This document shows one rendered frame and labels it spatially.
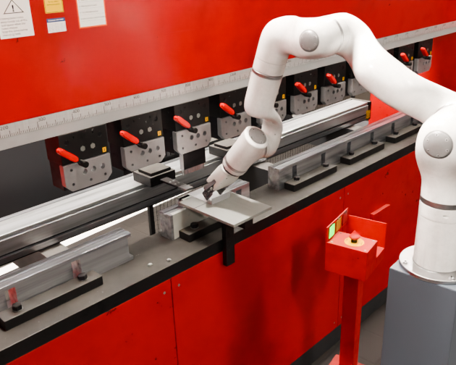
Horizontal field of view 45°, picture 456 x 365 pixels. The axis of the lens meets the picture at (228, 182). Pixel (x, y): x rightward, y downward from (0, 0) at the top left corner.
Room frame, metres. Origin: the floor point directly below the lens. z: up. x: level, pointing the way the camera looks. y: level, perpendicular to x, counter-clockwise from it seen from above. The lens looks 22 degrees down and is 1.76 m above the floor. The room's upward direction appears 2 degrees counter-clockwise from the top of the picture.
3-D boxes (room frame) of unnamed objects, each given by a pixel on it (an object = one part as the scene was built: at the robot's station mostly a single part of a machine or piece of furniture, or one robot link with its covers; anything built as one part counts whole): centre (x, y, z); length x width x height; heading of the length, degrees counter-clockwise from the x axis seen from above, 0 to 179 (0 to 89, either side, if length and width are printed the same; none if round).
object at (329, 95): (2.31, -0.44, 1.26); 0.15 x 0.09 x 0.17; 134
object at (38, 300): (1.31, 0.51, 0.89); 0.30 x 0.05 x 0.03; 134
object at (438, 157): (1.21, -0.52, 1.30); 0.19 x 0.12 x 0.24; 142
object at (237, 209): (1.67, 0.01, 1.00); 0.26 x 0.18 x 0.01; 44
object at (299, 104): (2.17, -0.30, 1.26); 0.15 x 0.09 x 0.17; 134
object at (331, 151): (2.66, -0.79, 0.92); 1.68 x 0.06 x 0.10; 134
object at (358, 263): (1.82, -0.47, 0.75); 0.20 x 0.16 x 0.18; 145
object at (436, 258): (1.24, -0.54, 1.09); 0.19 x 0.19 x 0.18
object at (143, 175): (1.90, 0.23, 1.01); 0.26 x 0.12 x 0.05; 44
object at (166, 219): (1.81, 0.08, 0.92); 0.39 x 0.06 x 0.10; 134
